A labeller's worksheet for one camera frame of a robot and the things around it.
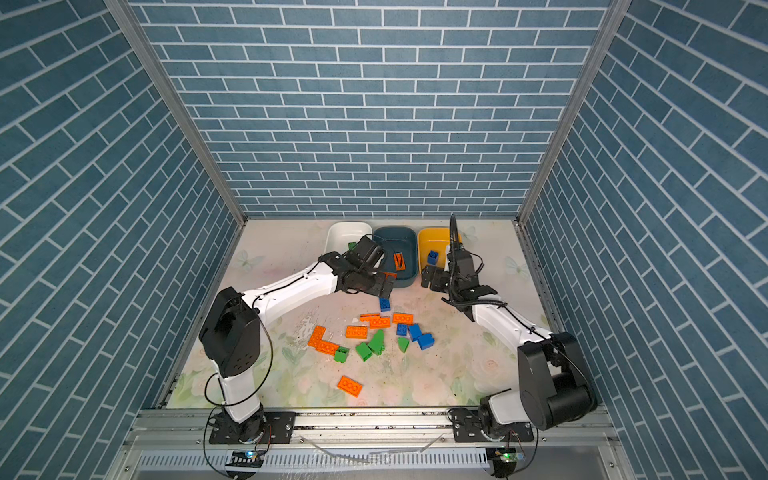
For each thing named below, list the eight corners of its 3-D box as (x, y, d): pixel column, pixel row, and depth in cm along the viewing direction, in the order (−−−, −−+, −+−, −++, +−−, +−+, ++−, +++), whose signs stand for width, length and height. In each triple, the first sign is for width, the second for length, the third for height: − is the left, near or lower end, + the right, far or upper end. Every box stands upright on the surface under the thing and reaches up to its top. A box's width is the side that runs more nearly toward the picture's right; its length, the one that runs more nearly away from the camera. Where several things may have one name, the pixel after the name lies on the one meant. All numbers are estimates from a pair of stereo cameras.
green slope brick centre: (367, 347, 89) (367, 344, 87) (379, 330, 93) (379, 327, 91) (379, 355, 88) (379, 352, 86) (391, 338, 91) (391, 335, 89)
